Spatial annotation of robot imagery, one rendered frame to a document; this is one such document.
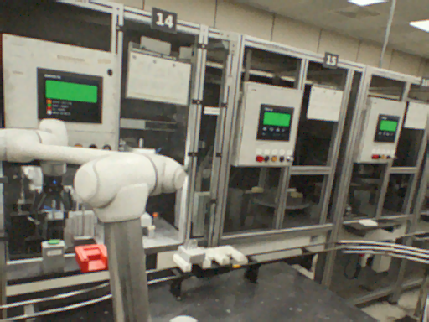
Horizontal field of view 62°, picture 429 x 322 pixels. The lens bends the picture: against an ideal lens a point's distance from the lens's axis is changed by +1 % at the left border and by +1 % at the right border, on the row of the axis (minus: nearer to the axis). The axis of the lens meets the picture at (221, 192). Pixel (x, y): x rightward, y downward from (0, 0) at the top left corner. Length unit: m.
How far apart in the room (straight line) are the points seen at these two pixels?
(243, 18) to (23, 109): 5.17
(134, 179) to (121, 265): 0.24
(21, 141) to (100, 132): 0.40
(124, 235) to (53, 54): 0.89
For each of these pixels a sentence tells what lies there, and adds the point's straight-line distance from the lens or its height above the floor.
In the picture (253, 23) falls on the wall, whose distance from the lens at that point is 6.54.
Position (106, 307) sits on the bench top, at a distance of 1.85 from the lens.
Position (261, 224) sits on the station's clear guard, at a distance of 2.29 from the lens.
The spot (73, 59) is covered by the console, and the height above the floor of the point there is 1.78.
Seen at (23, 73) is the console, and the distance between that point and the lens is 1.62.
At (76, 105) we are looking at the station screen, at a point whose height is 1.60.
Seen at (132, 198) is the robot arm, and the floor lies 1.40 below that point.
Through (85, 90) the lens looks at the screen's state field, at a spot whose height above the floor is 1.66.
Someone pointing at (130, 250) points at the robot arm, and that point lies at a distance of 1.00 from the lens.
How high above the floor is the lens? 1.66
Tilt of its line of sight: 13 degrees down
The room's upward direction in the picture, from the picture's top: 6 degrees clockwise
